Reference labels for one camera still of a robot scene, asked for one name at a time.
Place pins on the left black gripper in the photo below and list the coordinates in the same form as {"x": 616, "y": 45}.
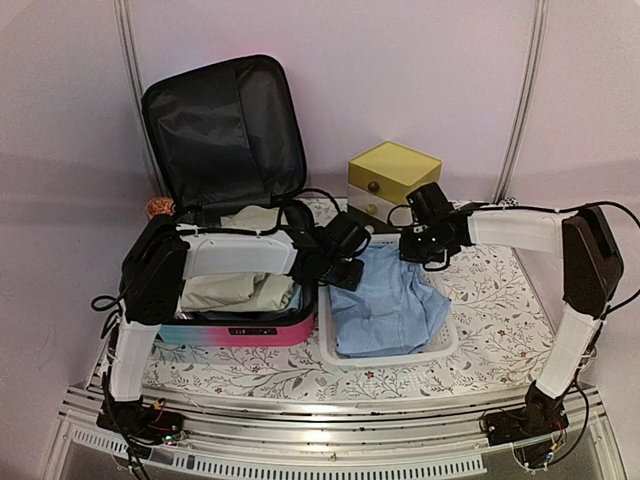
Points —
{"x": 352, "y": 281}

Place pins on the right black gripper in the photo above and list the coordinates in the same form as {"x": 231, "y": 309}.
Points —
{"x": 406, "y": 252}

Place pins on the light blue garment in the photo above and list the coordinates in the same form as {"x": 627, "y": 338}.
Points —
{"x": 393, "y": 311}

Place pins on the pink and teal kids suitcase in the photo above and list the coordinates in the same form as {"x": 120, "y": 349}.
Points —
{"x": 224, "y": 137}

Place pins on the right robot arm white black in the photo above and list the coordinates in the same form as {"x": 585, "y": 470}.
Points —
{"x": 592, "y": 269}

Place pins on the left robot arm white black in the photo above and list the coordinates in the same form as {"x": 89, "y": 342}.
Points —
{"x": 165, "y": 256}

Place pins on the yellow and white storage box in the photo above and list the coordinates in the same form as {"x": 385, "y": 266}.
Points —
{"x": 380, "y": 178}

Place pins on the black white patterned cloth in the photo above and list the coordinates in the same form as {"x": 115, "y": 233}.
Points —
{"x": 508, "y": 202}

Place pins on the beige folded garment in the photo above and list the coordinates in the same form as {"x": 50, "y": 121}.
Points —
{"x": 241, "y": 292}

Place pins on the orange patterned ceramic bowl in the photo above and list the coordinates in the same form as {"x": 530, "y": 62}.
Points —
{"x": 159, "y": 206}

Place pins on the aluminium front rail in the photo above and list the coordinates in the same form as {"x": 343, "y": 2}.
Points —
{"x": 404, "y": 438}

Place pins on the right metal wall post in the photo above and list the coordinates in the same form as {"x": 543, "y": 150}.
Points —
{"x": 525, "y": 98}

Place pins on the metal wall post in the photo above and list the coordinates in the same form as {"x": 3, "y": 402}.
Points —
{"x": 525, "y": 98}
{"x": 125, "y": 27}

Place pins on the left metal wall post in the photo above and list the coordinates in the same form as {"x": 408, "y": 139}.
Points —
{"x": 125, "y": 27}

